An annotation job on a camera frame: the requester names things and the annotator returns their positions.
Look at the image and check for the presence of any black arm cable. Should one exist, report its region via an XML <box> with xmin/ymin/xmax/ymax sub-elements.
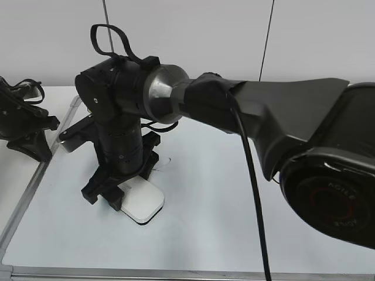
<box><xmin>225</xmin><ymin>87</ymin><xmax>272</xmax><ymax>281</ymax></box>

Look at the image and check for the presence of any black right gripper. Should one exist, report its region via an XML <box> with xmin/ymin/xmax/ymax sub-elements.
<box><xmin>81</xmin><ymin>132</ymin><xmax>161</xmax><ymax>211</ymax></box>

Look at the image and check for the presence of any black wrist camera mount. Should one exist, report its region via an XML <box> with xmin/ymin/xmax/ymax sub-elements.
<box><xmin>58</xmin><ymin>114</ymin><xmax>98</xmax><ymax>153</ymax></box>

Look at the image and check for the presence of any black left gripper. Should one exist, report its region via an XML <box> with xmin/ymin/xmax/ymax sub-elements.
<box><xmin>1</xmin><ymin>77</ymin><xmax>60</xmax><ymax>162</ymax></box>

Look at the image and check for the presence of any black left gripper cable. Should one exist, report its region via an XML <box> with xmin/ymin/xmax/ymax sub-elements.
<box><xmin>5</xmin><ymin>79</ymin><xmax>45</xmax><ymax>109</ymax></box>

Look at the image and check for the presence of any white rectangular board eraser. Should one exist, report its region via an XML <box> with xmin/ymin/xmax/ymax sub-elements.
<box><xmin>120</xmin><ymin>176</ymin><xmax>165</xmax><ymax>225</ymax></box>

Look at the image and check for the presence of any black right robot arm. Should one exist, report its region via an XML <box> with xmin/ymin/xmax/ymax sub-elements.
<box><xmin>75</xmin><ymin>57</ymin><xmax>374</xmax><ymax>249</ymax></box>

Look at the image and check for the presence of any aluminium framed whiteboard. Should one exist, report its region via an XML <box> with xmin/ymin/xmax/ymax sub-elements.
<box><xmin>0</xmin><ymin>95</ymin><xmax>375</xmax><ymax>279</ymax></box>

